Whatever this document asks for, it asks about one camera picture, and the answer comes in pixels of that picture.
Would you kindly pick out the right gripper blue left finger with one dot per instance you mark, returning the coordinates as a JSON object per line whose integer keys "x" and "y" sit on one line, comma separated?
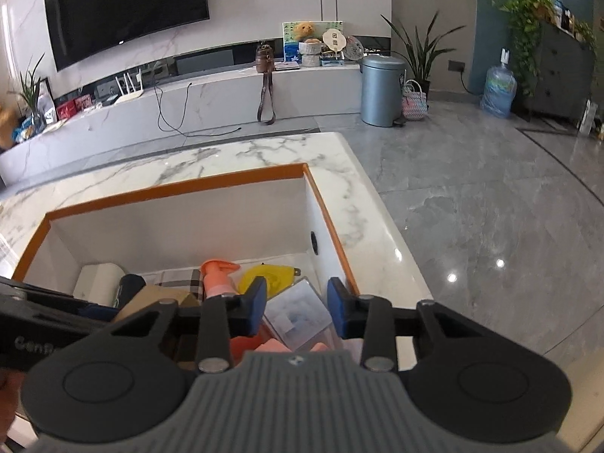
{"x": 223, "y": 318}

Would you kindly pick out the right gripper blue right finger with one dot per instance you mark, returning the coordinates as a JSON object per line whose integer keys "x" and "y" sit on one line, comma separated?
{"x": 368, "y": 318}

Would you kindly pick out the pink pump bottle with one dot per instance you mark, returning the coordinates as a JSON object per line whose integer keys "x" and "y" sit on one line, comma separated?
{"x": 216, "y": 282}

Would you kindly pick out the plaid grey pouch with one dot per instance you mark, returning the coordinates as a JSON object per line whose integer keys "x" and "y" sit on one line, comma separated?
{"x": 189, "y": 279}

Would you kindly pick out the yellow tape measure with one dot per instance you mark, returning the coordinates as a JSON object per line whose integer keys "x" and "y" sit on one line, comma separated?
{"x": 278, "y": 278}

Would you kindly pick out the clear plastic cube box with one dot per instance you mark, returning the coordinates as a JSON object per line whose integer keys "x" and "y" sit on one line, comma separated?
{"x": 299, "y": 319}

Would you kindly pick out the white cylindrical roll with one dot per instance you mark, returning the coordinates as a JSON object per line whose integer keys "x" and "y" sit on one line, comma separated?
{"x": 98, "y": 284}

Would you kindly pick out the brown cardboard box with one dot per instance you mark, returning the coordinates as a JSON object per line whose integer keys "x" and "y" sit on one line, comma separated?
{"x": 179, "y": 340}

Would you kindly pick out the dark blue spray can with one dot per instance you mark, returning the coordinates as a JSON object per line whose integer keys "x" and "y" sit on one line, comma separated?
{"x": 129, "y": 286}

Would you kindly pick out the person left hand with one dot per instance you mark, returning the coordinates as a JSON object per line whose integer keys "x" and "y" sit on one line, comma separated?
{"x": 9, "y": 399}

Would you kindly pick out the orange cardboard storage box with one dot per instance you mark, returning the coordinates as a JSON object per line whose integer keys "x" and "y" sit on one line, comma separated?
{"x": 262, "y": 215}

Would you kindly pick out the bronze vase with dried flowers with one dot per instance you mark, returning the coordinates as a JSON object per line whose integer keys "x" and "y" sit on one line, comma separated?
{"x": 8, "y": 122}

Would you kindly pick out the red gift boxes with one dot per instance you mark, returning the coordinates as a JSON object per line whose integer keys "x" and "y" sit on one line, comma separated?
{"x": 68, "y": 109}

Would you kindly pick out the woven pastel basket bag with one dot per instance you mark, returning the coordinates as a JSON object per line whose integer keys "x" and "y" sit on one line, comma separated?
{"x": 414, "y": 101}

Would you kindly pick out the green plant in glass vase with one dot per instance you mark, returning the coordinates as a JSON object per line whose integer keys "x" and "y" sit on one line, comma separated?
{"x": 34, "y": 93}

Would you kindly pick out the white wifi router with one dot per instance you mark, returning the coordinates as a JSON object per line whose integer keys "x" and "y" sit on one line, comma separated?
{"x": 130, "y": 86}

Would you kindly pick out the grey metal trash bin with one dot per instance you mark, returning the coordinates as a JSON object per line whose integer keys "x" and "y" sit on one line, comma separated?
{"x": 381, "y": 96}

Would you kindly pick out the blue water jug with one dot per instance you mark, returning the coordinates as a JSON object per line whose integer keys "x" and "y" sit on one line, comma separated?
{"x": 499, "y": 88}

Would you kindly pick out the tall green potted plant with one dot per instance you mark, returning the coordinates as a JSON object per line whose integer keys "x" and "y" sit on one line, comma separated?
{"x": 421, "y": 51}

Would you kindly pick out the green poster picture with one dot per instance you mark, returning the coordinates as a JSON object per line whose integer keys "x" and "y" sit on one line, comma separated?
{"x": 291, "y": 48}

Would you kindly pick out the round paper fan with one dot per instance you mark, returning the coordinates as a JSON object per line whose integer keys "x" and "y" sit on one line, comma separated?
{"x": 333, "y": 44}

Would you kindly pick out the teddy bear plush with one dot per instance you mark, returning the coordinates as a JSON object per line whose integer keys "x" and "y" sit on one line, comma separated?
{"x": 303, "y": 31}

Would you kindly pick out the dark cabinet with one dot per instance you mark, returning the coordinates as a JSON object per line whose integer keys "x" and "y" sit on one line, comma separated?
{"x": 565, "y": 72}

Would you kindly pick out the trailing ivy plant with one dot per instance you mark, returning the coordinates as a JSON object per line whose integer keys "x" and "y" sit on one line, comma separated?
{"x": 525, "y": 20}

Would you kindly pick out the brown camera bag with strap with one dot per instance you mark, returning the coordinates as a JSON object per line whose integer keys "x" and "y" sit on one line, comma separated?
{"x": 265, "y": 66}

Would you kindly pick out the black wall television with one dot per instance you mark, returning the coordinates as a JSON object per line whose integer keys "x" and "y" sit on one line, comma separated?
{"x": 79, "y": 29}

